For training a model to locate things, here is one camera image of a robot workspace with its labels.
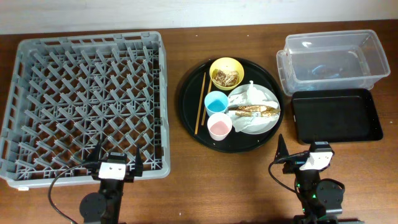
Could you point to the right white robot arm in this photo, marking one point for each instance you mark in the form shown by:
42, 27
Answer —
321, 199

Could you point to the grey plastic dishwasher rack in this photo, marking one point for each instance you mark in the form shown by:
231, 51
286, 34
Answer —
68, 94

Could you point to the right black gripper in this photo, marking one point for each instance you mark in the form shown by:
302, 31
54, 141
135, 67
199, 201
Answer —
294, 162

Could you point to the black rectangular waste tray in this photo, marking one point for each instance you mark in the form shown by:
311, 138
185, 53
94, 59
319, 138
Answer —
346, 115

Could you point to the white round plate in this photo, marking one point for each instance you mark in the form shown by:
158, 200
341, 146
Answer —
264, 126

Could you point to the clear plastic waste bin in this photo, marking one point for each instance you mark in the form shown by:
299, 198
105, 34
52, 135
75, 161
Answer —
331, 61

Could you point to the white napkin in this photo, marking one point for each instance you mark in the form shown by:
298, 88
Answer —
252, 95

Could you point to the light blue plastic cup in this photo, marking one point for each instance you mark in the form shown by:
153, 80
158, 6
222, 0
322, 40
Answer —
216, 102

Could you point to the food scraps and rice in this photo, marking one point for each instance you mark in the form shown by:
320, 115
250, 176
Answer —
226, 78

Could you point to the pink plastic cup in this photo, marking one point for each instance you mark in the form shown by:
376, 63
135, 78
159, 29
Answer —
219, 126

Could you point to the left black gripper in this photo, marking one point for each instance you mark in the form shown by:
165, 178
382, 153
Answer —
131, 175

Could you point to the gold snack wrapper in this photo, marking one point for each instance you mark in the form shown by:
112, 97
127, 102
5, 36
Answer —
253, 110

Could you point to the yellow bowl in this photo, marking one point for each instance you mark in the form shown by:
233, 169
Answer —
227, 63

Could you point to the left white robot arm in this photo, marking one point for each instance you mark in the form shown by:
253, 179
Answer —
104, 205

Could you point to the round black serving tray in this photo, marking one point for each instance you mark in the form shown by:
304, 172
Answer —
192, 86

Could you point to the left wooden chopstick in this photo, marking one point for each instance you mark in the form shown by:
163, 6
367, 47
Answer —
200, 103

